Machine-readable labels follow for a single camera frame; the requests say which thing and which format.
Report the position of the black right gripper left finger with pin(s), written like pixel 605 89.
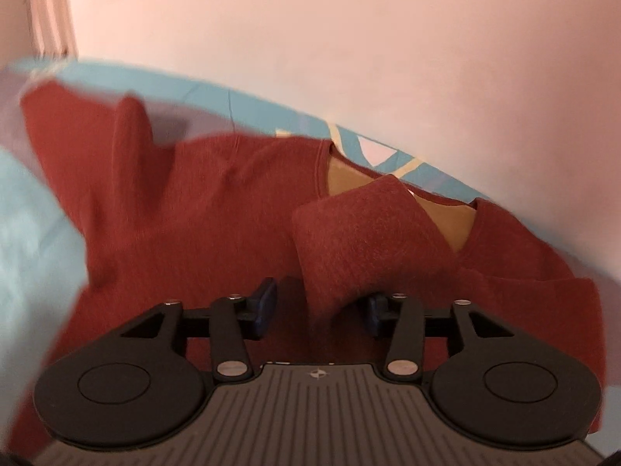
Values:
pixel 148 378

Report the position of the teal and grey bedsheet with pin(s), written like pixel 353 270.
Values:
pixel 42 255

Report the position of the dark red knit sweater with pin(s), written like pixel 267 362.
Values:
pixel 199 220

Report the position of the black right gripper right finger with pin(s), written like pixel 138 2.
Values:
pixel 487 379

